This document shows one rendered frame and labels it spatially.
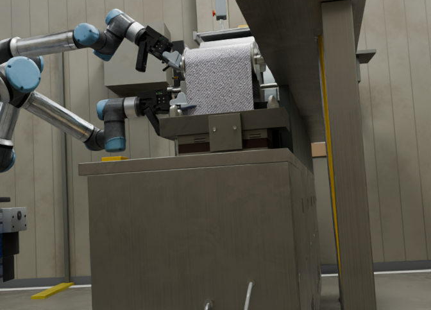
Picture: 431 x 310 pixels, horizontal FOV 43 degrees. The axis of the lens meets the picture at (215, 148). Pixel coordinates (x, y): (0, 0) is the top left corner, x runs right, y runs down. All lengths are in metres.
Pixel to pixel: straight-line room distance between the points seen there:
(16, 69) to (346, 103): 1.10
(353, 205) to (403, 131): 4.46
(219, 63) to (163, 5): 3.84
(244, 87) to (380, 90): 3.72
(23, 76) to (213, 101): 0.63
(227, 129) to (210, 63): 0.36
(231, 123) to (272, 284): 0.49
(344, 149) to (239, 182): 0.59
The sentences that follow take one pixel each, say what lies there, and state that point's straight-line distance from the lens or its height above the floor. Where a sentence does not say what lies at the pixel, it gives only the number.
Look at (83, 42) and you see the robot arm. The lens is 2.02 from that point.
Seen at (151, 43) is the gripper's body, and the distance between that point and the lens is 2.06.
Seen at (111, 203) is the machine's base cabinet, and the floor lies 0.77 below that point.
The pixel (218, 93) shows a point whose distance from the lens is 1.90.
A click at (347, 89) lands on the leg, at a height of 0.96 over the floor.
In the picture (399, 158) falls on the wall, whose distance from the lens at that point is 5.48.
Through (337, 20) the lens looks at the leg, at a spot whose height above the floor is 1.10.
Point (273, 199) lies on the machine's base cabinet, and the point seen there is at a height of 0.75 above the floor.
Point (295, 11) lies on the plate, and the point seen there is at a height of 1.14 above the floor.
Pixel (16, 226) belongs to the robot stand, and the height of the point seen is 0.70.
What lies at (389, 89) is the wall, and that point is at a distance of 5.55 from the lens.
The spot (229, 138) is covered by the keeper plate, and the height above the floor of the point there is 0.94.
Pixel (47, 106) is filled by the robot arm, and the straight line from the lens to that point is 2.00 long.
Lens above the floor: 0.76
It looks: 5 degrees up
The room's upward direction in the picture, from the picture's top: 3 degrees counter-clockwise
